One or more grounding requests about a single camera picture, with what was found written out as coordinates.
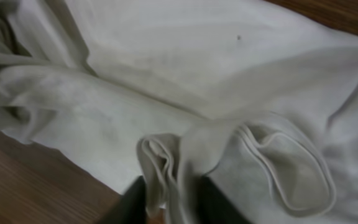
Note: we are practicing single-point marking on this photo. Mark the white Puma t-shirt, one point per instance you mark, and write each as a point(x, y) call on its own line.
point(260, 98)

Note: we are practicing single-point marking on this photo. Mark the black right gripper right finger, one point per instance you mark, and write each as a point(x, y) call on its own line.
point(212, 206)

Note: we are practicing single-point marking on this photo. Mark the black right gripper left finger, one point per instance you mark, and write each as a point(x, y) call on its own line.
point(130, 209)

